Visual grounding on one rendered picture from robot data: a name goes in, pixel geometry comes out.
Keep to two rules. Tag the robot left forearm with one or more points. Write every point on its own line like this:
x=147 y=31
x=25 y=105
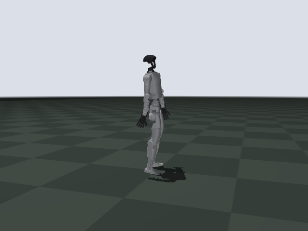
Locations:
x=162 y=101

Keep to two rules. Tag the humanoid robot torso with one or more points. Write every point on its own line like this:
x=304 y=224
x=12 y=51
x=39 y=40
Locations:
x=155 y=90

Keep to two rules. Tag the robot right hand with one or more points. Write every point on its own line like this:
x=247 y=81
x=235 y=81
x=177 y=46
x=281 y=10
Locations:
x=142 y=120

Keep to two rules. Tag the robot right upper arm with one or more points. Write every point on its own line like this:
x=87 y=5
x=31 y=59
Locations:
x=147 y=82

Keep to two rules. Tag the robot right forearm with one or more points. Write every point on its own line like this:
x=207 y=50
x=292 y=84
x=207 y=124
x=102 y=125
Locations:
x=146 y=104

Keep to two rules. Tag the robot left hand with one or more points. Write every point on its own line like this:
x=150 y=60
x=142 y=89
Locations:
x=164 y=112

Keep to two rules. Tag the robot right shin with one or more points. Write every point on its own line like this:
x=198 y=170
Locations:
x=151 y=153

